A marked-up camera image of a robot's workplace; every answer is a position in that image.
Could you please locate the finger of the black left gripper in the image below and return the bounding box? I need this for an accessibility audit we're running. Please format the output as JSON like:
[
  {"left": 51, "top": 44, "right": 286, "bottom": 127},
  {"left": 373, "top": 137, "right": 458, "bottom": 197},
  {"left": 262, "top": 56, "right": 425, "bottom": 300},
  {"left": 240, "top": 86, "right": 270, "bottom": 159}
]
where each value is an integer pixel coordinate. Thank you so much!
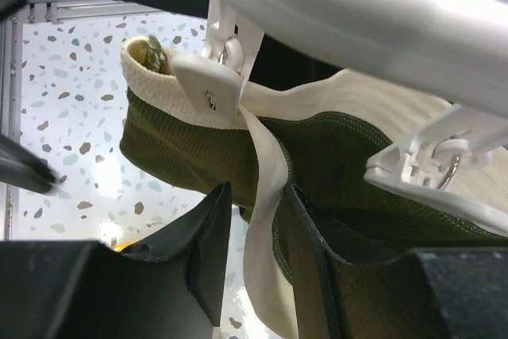
[{"left": 1, "top": 134, "right": 57, "bottom": 194}]

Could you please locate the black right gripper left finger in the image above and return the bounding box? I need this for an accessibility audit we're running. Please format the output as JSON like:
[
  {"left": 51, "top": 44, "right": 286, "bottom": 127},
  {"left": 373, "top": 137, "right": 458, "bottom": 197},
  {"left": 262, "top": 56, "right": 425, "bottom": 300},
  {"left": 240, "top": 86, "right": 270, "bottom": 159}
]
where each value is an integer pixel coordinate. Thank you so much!
[{"left": 1, "top": 183, "right": 232, "bottom": 338}]

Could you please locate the yellow plastic tray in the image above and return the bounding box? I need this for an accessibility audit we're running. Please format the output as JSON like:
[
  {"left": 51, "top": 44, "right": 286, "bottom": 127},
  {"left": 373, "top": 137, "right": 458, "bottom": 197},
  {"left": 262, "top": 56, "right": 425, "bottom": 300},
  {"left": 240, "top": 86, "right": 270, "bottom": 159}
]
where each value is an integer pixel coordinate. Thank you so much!
[{"left": 110, "top": 241, "right": 137, "bottom": 252}]

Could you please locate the olive green underwear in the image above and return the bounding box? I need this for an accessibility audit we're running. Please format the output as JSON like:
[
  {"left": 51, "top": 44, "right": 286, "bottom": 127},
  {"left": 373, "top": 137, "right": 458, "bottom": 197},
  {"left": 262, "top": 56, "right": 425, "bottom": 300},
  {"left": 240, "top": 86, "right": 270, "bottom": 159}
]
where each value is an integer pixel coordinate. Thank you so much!
[{"left": 120, "top": 37, "right": 507, "bottom": 338}]

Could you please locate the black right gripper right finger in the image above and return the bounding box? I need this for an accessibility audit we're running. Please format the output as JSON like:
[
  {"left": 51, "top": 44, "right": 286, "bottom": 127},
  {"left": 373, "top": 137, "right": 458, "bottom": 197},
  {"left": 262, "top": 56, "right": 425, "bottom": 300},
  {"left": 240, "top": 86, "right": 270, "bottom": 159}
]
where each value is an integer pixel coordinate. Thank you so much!
[{"left": 283, "top": 184, "right": 507, "bottom": 338}]

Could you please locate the white rectangular clip hanger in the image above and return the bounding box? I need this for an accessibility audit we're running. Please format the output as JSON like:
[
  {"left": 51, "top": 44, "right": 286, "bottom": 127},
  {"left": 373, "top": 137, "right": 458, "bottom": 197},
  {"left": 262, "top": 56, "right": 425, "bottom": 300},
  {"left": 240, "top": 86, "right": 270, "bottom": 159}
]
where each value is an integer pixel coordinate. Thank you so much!
[{"left": 171, "top": 0, "right": 507, "bottom": 234}]

